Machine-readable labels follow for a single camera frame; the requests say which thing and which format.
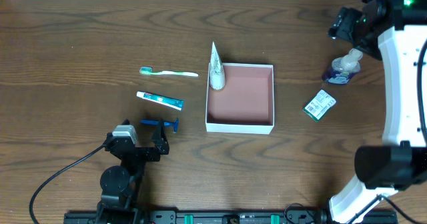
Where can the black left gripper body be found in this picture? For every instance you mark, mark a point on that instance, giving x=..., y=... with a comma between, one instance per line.
x=143, y=151

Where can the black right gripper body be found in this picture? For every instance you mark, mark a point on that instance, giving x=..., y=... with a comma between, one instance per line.
x=342, y=24

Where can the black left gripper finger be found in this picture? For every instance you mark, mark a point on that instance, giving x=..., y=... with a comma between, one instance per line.
x=125, y=122
x=159, y=138

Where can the clear pump soap bottle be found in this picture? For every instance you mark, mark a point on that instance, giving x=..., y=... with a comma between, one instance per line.
x=342, y=69

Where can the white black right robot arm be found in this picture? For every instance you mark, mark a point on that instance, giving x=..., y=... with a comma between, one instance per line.
x=393, y=31

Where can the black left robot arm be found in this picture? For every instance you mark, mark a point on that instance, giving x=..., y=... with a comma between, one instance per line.
x=121, y=183

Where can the blue disposable razor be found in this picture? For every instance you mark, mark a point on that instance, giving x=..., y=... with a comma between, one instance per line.
x=172, y=124

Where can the green white toothpaste tube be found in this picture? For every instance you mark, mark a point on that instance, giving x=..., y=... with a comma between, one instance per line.
x=162, y=100

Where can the green white toothbrush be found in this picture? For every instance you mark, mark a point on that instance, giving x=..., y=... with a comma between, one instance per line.
x=149, y=71

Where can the white cone tube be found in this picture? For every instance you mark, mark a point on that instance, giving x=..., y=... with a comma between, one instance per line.
x=217, y=78

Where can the green white small packet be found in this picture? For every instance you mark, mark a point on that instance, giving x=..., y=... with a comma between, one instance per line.
x=321, y=103

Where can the white box pink interior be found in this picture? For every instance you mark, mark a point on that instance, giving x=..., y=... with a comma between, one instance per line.
x=246, y=103

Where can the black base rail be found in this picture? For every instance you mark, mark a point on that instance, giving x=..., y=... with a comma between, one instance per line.
x=172, y=217

